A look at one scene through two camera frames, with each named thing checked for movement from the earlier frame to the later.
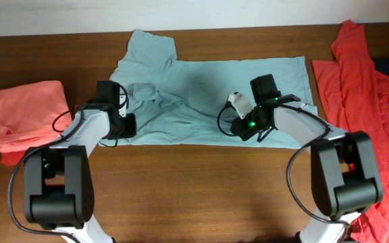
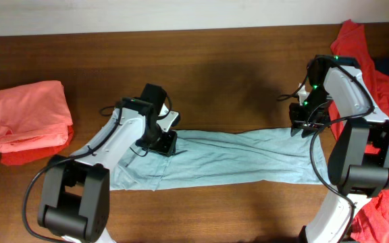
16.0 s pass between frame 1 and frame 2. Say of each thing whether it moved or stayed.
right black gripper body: moved
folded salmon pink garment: stayed
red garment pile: stayed
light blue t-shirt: moved
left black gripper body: moved
